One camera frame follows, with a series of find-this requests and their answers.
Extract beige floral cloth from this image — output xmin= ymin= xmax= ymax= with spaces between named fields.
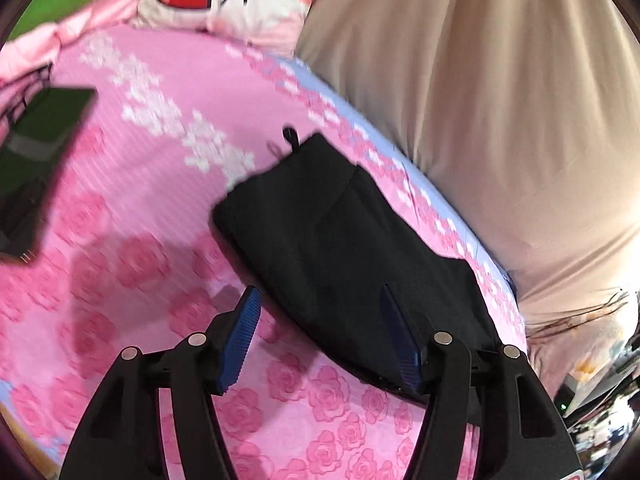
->
xmin=530 ymin=290 xmax=640 ymax=396

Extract black pants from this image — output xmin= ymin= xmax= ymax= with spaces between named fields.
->
xmin=212 ymin=127 xmax=503 ymax=401

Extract pink quilt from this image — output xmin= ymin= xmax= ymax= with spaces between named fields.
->
xmin=0 ymin=0 xmax=161 ymax=126

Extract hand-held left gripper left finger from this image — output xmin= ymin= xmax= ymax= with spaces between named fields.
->
xmin=59 ymin=285 xmax=263 ymax=480

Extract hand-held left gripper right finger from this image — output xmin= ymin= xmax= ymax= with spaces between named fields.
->
xmin=380 ymin=285 xmax=583 ymax=480

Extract beige cloth cover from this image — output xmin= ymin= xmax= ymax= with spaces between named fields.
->
xmin=295 ymin=0 xmax=640 ymax=401

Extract white cartoon face pillow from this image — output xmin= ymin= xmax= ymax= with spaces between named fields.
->
xmin=132 ymin=0 xmax=321 ymax=56

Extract pink rose print bed sheet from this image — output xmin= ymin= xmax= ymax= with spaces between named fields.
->
xmin=0 ymin=27 xmax=531 ymax=480

